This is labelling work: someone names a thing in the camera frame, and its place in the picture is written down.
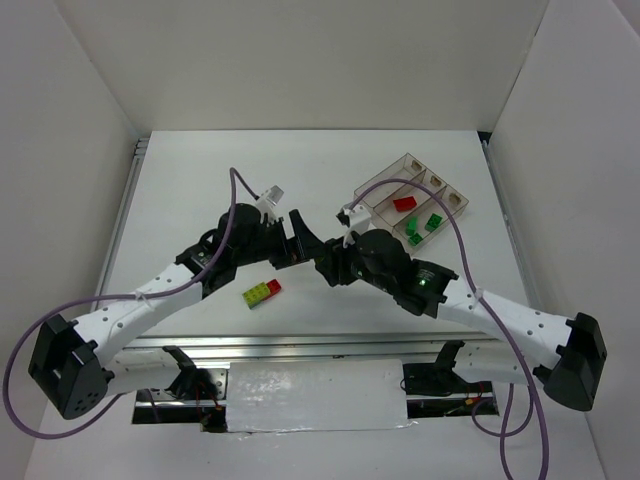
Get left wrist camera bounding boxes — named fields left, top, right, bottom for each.
left=255, top=185, right=284, bottom=216

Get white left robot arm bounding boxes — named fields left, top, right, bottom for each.
left=29, top=203, right=322, bottom=420

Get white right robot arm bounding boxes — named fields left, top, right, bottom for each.
left=289, top=210, right=608, bottom=412

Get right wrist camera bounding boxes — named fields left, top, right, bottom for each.
left=336, top=204, right=371, bottom=235

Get aluminium table frame rail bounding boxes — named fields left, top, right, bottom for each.
left=104, top=130, right=527, bottom=359

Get red two-by-four lego brick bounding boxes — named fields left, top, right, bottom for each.
left=392, top=196, right=417, bottom=212

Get red two-by-two lego brick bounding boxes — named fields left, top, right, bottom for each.
left=266, top=279, right=282, bottom=296

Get small green lego in tray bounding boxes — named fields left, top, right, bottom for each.
left=408, top=233, right=423, bottom=246

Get green lego brick in tray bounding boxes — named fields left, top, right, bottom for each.
left=425, top=213, right=443, bottom=232

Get green sloped lego in tray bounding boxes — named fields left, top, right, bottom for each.
left=405, top=217, right=418, bottom=237

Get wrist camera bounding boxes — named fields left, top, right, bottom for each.
left=336, top=204, right=371, bottom=235
left=255, top=185, right=284, bottom=216

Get clear plastic sorting tray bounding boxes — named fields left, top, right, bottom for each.
left=354, top=153, right=468, bottom=254

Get lime two-by-four lego brick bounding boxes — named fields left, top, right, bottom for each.
left=242, top=282, right=271, bottom=309

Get white foil cover plate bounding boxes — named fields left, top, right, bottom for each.
left=226, top=359, right=409, bottom=433

